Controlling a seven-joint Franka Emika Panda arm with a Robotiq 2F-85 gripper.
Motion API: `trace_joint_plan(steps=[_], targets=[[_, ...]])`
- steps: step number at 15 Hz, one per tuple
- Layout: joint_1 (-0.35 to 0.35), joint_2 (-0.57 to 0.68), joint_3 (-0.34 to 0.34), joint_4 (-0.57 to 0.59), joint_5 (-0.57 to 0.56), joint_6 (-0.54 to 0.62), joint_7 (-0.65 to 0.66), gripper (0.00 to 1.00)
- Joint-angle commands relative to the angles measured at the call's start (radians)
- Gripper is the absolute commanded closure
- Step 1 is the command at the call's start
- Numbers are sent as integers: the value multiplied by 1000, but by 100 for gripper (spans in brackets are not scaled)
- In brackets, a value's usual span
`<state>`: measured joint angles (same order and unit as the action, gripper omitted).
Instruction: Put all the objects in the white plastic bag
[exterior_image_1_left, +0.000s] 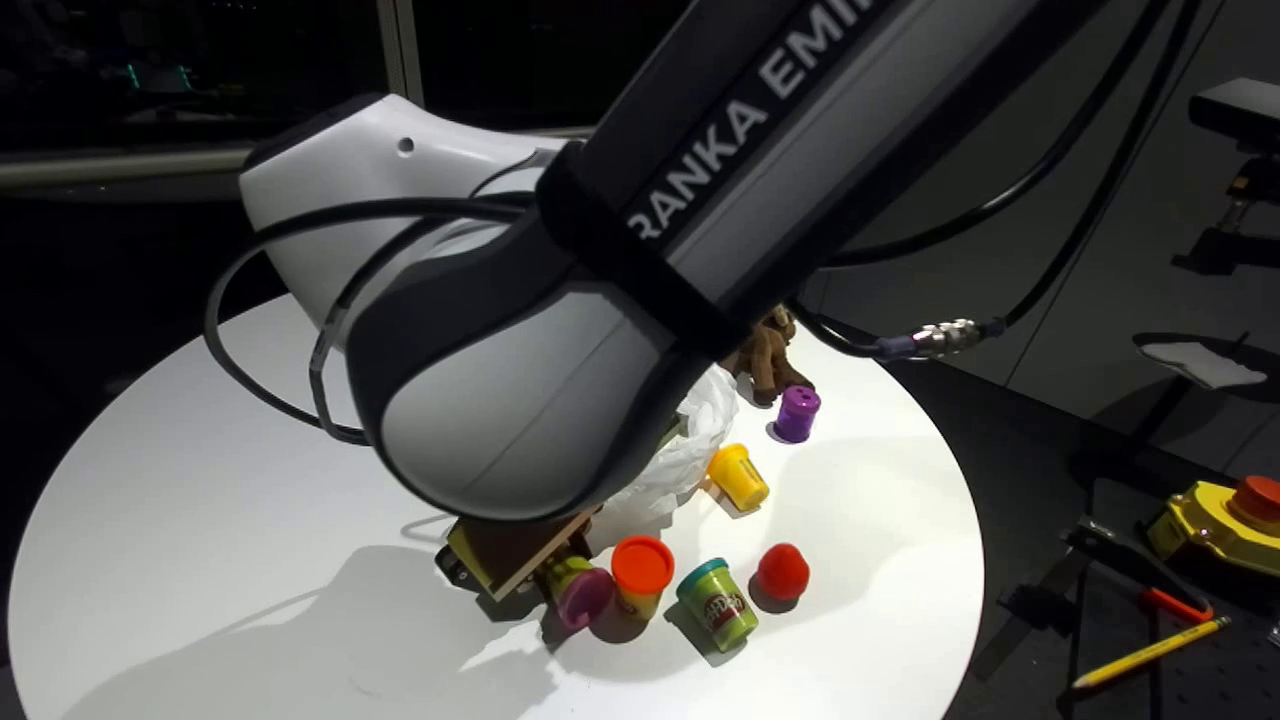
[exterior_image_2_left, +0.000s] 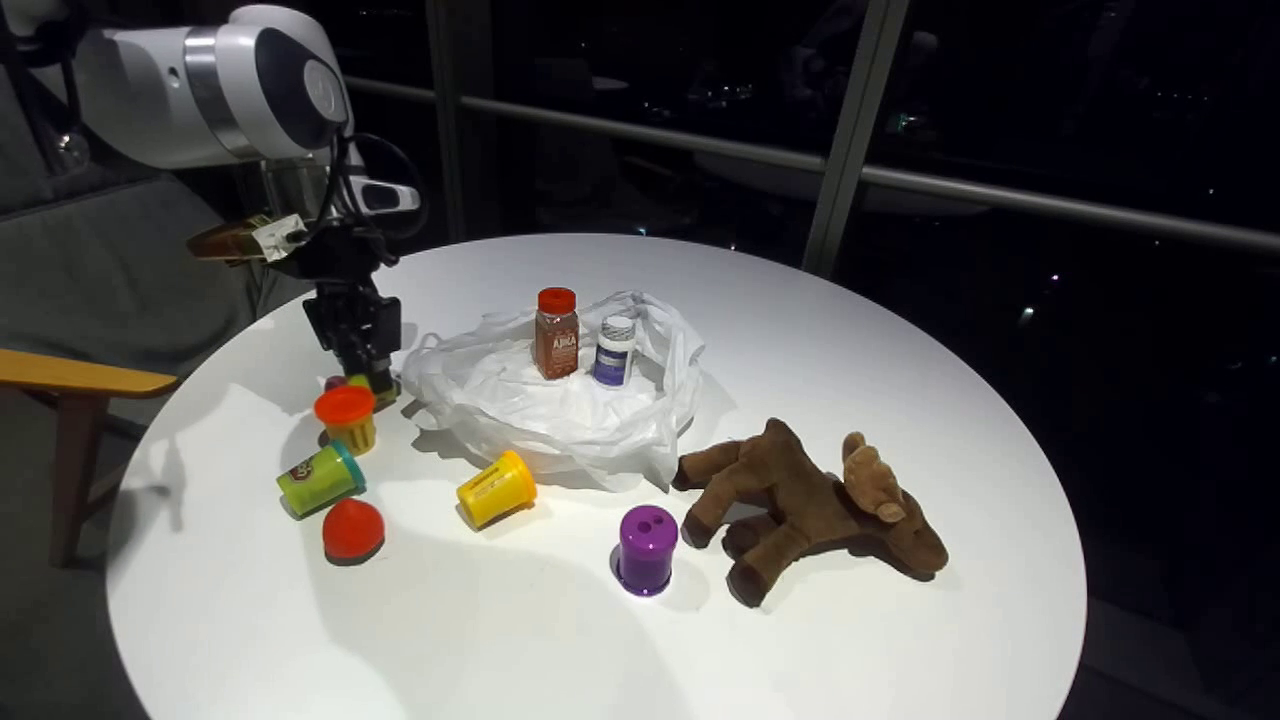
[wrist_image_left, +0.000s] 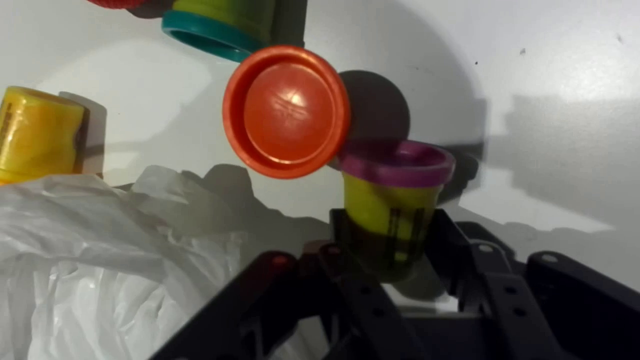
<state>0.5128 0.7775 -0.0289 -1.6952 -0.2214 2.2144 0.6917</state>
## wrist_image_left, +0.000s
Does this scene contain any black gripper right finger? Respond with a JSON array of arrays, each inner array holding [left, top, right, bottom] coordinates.
[[426, 208, 640, 360]]

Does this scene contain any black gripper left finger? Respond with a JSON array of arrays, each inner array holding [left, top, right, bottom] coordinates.
[[152, 207, 428, 360]]

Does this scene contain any yellow can purple lid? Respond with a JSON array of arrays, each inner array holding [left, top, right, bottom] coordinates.
[[336, 139, 457, 279]]

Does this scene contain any yellow can wide orange lid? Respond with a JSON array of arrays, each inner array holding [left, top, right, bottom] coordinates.
[[219, 45, 354, 182]]

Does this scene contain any green can teal lid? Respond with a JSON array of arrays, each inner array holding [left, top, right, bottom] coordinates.
[[160, 0, 307, 65]]

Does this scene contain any yellow can barcode orange lid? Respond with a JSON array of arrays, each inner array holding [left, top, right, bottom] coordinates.
[[0, 84, 107, 188]]

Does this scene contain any white plastic bag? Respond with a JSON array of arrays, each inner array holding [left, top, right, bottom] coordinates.
[[0, 165, 336, 360]]

